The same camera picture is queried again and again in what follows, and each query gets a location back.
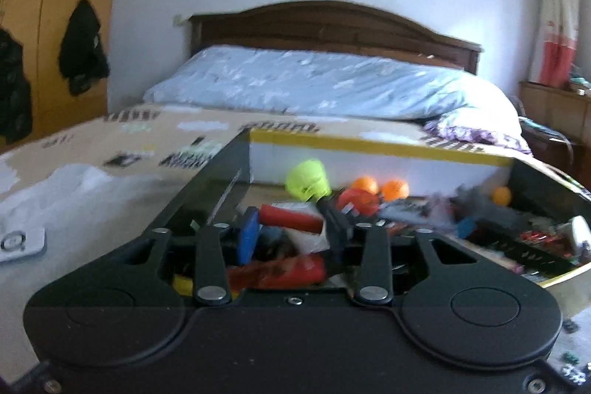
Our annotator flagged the dark wooden nightstand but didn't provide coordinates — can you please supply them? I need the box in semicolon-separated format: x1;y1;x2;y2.
510;96;578;180

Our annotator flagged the red round toy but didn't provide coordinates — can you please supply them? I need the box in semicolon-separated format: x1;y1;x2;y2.
336;188;382;217

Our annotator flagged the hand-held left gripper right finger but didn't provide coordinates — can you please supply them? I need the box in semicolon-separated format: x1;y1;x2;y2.
323;202;490;306

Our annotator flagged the red and white curtain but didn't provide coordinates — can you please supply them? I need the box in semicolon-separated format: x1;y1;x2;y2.
526;0;583;88

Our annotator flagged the white round plastic object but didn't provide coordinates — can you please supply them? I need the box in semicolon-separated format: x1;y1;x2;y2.
556;216;591;256

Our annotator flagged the heap of assorted toys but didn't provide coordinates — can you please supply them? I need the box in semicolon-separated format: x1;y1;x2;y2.
379;191;591;284

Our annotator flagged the purple patterned pillow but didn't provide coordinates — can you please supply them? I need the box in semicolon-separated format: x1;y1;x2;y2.
422;112;532;155

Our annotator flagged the dark wooden headboard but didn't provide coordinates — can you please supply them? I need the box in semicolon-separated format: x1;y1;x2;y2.
188;0;482;74

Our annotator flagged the orange ball pair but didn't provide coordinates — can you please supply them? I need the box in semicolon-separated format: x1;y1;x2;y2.
382;179;410;201

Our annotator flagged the black hanging jacket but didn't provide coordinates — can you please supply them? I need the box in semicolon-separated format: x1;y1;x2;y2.
58;0;110;96

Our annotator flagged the black bag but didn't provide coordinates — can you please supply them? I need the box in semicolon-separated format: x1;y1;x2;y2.
0;28;34;144

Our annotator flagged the white fleece blanket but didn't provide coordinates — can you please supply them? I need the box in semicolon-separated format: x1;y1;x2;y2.
0;163;204;376

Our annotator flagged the brown wooden cabinet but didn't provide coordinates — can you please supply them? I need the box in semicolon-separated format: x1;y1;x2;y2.
519;80;591;192

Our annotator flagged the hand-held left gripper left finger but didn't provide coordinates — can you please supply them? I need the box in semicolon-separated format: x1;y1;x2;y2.
117;208;262;307

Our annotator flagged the yellow cardboard box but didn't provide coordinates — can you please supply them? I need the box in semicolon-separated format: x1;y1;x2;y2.
139;129;591;288

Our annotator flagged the yellow-green ball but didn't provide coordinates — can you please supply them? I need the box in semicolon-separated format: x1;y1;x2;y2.
285;160;329;202

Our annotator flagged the clutter of small things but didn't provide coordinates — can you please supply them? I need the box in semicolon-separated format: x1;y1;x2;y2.
568;71;591;95

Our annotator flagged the light blue quilt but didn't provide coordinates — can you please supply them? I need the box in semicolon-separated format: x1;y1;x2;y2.
143;44;522;131

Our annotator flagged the white round device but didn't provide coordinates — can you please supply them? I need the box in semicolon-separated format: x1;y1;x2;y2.
0;227;47;263

